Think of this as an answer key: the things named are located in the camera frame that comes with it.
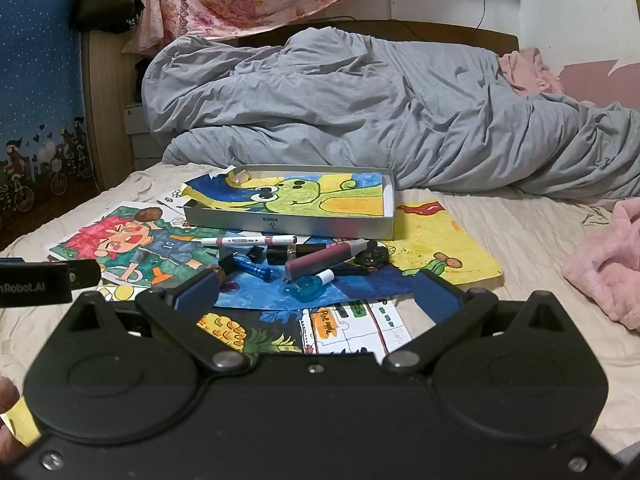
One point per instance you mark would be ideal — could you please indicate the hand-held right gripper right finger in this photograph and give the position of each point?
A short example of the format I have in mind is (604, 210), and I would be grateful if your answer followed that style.
(440, 295)

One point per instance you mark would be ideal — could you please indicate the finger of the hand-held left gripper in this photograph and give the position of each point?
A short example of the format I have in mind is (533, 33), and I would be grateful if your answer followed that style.
(85, 272)

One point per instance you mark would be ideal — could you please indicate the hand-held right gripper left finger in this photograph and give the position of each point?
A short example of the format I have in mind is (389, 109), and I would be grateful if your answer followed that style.
(197, 290)

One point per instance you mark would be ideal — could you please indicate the white marker pink bands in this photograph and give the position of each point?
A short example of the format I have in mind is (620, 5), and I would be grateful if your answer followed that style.
(240, 241)

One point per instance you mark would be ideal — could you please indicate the small black cube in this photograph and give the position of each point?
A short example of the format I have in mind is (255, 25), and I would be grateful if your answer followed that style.
(256, 253)

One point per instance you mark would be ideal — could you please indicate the black ear hook headset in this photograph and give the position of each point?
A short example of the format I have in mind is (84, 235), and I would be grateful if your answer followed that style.
(370, 259)

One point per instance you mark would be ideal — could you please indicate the black lipstick tube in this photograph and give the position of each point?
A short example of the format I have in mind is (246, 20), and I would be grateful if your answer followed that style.
(285, 255)

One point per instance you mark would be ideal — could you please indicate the blue bottle white cap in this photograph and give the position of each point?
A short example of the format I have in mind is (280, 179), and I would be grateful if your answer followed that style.
(307, 290)

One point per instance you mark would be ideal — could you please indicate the person's left hand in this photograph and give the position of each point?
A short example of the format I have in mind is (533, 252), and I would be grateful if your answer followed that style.
(7, 392)

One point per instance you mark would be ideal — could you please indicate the yellow fish drawing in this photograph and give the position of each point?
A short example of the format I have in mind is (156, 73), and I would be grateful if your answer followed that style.
(440, 240)

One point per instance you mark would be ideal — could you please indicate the blue painted drawing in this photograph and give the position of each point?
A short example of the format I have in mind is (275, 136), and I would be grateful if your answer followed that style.
(350, 290)

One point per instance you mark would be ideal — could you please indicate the yellow cloth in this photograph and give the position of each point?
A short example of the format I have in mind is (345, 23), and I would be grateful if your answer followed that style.
(25, 420)

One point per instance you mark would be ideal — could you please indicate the green frog drawing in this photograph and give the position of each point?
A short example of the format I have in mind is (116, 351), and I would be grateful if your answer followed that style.
(300, 195)

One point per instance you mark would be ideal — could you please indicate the white bedside cabinet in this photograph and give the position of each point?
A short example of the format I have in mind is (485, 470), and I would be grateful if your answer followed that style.
(135, 130)

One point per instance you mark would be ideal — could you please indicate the light wooden panel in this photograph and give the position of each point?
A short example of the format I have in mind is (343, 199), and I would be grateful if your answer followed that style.
(107, 110)

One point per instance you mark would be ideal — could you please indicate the pink fluffy garment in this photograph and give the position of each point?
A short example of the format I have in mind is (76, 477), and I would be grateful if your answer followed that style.
(610, 260)

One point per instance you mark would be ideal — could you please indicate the grey duvet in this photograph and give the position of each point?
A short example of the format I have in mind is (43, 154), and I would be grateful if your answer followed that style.
(350, 100)

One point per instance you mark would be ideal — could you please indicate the blue printed curtain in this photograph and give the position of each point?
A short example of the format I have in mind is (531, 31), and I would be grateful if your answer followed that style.
(35, 60)

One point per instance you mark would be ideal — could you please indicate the pink crumpled cloth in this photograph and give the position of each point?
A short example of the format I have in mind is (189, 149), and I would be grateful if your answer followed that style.
(525, 72)

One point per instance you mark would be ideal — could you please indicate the dark wooden headboard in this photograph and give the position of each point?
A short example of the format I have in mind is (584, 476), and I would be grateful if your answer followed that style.
(440, 32)

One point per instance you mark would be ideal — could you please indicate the pink floral cloth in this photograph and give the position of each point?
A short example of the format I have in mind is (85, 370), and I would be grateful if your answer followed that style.
(240, 0)

